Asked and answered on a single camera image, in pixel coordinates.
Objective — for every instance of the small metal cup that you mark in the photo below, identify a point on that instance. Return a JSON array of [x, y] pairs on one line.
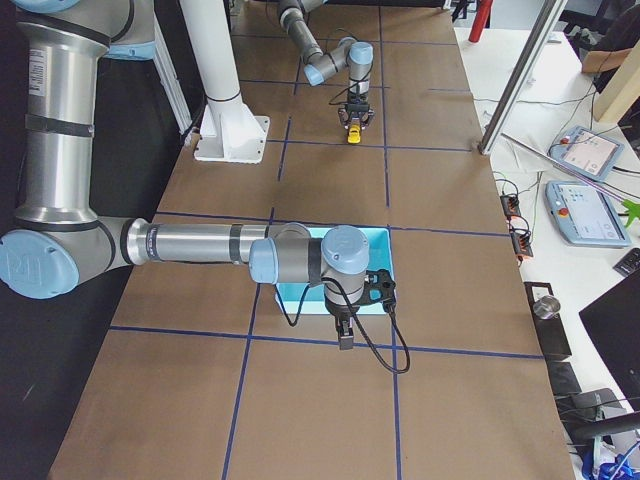
[[546, 307]]

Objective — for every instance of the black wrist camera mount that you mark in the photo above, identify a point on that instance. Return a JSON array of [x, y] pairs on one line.
[[379, 288]]

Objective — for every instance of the far teach pendant tablet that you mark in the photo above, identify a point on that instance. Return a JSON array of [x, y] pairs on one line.
[[587, 152]]

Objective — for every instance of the teach pendant tablet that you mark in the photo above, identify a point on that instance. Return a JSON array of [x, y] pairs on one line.
[[583, 216], [587, 152]]

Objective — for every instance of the aluminium frame post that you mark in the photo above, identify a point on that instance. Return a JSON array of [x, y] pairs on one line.
[[543, 26]]

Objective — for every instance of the near teach pendant tablet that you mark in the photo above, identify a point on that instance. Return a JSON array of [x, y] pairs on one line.
[[583, 216]]

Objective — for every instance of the red cylinder bottle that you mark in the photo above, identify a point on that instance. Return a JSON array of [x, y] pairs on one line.
[[482, 16]]

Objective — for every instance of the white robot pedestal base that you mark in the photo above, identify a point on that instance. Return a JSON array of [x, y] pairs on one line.
[[229, 132]]

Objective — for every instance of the metal rod green tip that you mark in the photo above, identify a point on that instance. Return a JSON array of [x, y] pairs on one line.
[[632, 208]]

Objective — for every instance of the yellow beetle toy car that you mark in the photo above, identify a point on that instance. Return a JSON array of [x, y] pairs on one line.
[[354, 133]]

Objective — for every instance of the turquoise plastic bin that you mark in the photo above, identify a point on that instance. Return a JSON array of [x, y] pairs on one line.
[[380, 257]]

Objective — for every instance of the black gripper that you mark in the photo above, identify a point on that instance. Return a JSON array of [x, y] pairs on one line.
[[356, 108], [341, 314]]

